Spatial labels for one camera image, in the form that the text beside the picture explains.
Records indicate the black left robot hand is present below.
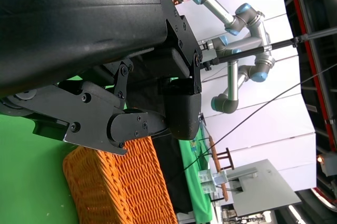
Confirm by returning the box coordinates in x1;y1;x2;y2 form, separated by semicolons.
0;0;203;156

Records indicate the orange wicker basket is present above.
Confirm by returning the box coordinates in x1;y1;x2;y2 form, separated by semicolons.
62;135;179;224

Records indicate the green tablecloth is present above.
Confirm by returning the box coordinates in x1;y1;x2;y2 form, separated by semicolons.
0;75;87;224

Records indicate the black rod with clamps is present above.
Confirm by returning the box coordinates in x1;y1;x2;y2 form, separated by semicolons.
200;26;337;71

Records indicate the wooden chair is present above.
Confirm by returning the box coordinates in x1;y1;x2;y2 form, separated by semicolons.
207;134;235;201

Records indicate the green printed cloth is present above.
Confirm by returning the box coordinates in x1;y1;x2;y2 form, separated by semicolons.
178;122;214;224

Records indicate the grey monitor stand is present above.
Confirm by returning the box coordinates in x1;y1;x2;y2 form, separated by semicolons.
212;159;302;217

